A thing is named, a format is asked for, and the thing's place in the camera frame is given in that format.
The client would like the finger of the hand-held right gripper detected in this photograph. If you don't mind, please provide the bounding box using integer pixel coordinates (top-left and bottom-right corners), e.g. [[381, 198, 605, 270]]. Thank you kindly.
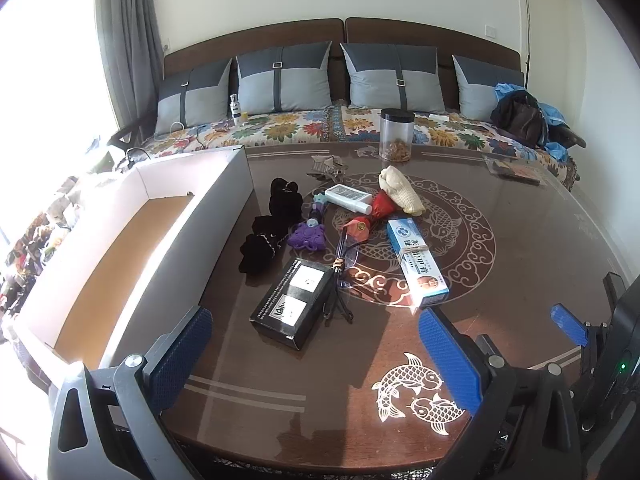
[[603, 271, 632, 311], [550, 303, 608, 361]]

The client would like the brown patterned wooden desktop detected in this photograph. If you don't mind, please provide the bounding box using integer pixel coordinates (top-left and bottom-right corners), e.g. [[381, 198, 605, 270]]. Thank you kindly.
[[100, 141, 632, 480]]

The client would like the colourful clutter pile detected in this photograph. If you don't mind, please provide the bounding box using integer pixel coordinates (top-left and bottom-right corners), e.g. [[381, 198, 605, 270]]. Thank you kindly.
[[0, 175, 81, 321]]

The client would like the grey wrapper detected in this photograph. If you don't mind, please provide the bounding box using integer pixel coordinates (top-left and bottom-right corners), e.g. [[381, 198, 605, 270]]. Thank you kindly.
[[306, 155, 353, 182]]

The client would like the blue and white toothpaste box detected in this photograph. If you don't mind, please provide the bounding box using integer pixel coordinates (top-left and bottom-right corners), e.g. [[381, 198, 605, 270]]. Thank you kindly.
[[386, 217, 451, 309]]

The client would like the black bag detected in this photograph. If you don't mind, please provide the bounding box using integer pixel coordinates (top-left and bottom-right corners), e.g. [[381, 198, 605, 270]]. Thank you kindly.
[[490, 92, 551, 148]]

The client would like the white door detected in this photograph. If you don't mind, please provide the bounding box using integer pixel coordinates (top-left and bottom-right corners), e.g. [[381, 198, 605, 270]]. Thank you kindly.
[[517, 0, 598, 126]]

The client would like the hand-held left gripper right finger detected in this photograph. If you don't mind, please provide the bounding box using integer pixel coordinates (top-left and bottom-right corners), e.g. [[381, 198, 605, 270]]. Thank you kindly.
[[417, 306, 586, 480]]

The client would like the clear plastic case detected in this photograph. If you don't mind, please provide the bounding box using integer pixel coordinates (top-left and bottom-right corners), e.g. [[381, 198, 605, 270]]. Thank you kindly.
[[482, 154, 543, 187]]

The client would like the brown sofa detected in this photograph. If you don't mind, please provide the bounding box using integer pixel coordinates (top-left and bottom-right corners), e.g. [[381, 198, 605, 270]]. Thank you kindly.
[[107, 16, 586, 191]]

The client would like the white cardboard box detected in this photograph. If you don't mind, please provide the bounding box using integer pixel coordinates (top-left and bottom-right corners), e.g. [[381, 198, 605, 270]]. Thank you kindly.
[[7, 146, 249, 368]]

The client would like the grey two-tone pillow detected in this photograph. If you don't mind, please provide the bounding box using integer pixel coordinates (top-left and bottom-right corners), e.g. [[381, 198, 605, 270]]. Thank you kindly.
[[451, 54, 526, 122], [340, 42, 447, 115], [154, 57, 234, 137], [236, 41, 333, 117]]

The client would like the floral blanket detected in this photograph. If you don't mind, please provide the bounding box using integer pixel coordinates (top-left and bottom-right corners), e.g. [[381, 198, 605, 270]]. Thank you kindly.
[[137, 102, 581, 186]]

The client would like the white plastic bottle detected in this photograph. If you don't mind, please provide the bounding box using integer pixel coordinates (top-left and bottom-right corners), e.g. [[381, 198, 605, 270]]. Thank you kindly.
[[324, 184, 375, 215]]

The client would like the purple and teal octopus toy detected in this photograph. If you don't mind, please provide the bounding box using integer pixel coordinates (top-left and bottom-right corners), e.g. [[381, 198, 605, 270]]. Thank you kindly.
[[286, 194, 332, 252]]

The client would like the grey curtain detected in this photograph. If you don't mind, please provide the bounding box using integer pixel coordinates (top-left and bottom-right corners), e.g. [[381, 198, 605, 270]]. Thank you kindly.
[[95, 0, 166, 133]]

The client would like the black cord bundle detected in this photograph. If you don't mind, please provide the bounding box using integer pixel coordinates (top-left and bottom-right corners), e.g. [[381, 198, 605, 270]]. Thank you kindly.
[[322, 230, 368, 325]]

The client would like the beige knitted glove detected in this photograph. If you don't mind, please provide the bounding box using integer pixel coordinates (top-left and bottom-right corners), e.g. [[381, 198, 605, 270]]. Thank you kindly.
[[378, 165, 426, 218]]

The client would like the clear jar with black lid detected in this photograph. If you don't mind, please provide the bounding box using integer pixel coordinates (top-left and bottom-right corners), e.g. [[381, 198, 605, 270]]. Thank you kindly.
[[379, 108, 416, 163]]

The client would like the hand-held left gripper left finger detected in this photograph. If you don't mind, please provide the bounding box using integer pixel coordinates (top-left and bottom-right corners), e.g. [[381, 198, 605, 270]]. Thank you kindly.
[[47, 305, 216, 480]]

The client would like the black rectangular box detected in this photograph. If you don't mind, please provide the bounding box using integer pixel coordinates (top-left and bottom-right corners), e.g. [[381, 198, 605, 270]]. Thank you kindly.
[[249, 257, 335, 352]]

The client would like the blue garment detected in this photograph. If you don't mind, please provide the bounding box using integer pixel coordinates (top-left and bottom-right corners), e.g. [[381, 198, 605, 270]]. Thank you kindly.
[[494, 81, 573, 161]]

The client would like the red pouch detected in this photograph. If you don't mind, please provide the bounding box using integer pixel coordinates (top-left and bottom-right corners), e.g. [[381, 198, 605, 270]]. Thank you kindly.
[[342, 215, 375, 243]]

